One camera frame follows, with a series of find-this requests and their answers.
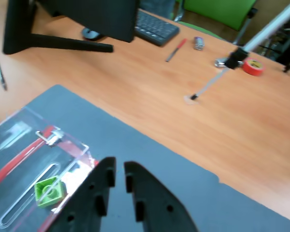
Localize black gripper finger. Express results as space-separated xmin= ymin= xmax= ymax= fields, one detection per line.
xmin=44 ymin=156 xmax=117 ymax=232
xmin=124 ymin=161 xmax=199 ymax=232

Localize green lego block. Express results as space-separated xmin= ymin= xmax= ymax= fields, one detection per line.
xmin=34 ymin=176 xmax=66 ymax=208

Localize small metal box latch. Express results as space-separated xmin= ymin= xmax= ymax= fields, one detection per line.
xmin=35 ymin=128 xmax=65 ymax=147

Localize transparent acrylic box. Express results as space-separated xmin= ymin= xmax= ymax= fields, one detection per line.
xmin=0 ymin=107 xmax=100 ymax=232

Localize dark grey mat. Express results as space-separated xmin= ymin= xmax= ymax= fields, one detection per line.
xmin=0 ymin=84 xmax=290 ymax=232

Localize black pole clamp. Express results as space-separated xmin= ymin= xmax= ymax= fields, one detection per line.
xmin=224 ymin=47 xmax=248 ymax=70

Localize small purple silver battery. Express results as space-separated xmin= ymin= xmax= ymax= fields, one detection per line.
xmin=193 ymin=36 xmax=206 ymax=51

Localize red tape roll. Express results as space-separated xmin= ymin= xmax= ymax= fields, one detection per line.
xmin=242 ymin=57 xmax=266 ymax=77

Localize black keyboard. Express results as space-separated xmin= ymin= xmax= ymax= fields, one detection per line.
xmin=134 ymin=9 xmax=181 ymax=47

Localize black monitor with stand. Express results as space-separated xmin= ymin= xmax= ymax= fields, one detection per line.
xmin=3 ymin=0 xmax=141 ymax=55

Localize green chair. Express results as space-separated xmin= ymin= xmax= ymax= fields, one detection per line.
xmin=175 ymin=0 xmax=260 ymax=47

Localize grey ribbon cable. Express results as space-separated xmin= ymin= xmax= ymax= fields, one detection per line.
xmin=190 ymin=68 xmax=230 ymax=101

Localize red handled screwdriver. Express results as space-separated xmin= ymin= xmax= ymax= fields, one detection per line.
xmin=165 ymin=38 xmax=188 ymax=63

